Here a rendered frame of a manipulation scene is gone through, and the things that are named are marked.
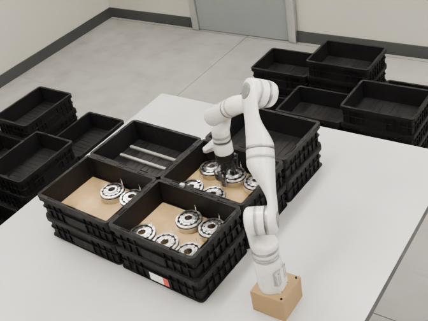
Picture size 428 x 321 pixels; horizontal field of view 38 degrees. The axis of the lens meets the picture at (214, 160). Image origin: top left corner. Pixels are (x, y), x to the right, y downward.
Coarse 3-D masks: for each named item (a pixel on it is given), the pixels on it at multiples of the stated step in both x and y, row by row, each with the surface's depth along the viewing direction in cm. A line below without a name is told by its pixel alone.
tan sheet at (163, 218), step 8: (160, 208) 247; (168, 208) 247; (176, 208) 246; (152, 216) 244; (160, 216) 243; (168, 216) 243; (176, 216) 242; (152, 224) 240; (160, 224) 239; (168, 224) 239; (160, 232) 236; (168, 232) 235; (176, 232) 234; (184, 240) 230; (192, 240) 230; (200, 240) 229
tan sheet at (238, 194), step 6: (198, 174) 262; (246, 174) 257; (204, 180) 258; (216, 180) 256; (204, 186) 254; (210, 186) 254; (216, 186) 253; (228, 192) 249; (234, 192) 248; (240, 192) 248; (228, 198) 246; (234, 198) 245; (240, 198) 245
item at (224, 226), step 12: (156, 180) 246; (144, 192) 241; (192, 192) 236; (132, 204) 236; (228, 204) 227; (120, 216) 232; (120, 228) 226; (144, 240) 219; (216, 240) 216; (168, 252) 213; (180, 252) 211; (204, 252) 212
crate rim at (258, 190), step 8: (200, 144) 262; (280, 160) 244; (280, 168) 242; (160, 176) 247; (176, 184) 242; (208, 192) 235; (256, 192) 231; (224, 200) 230; (248, 200) 228; (240, 208) 227
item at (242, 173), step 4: (236, 168) 256; (240, 168) 255; (240, 172) 253; (244, 172) 253; (228, 176) 252; (236, 176) 251; (240, 176) 251; (244, 176) 250; (228, 180) 250; (232, 180) 249; (236, 180) 249; (240, 180) 250
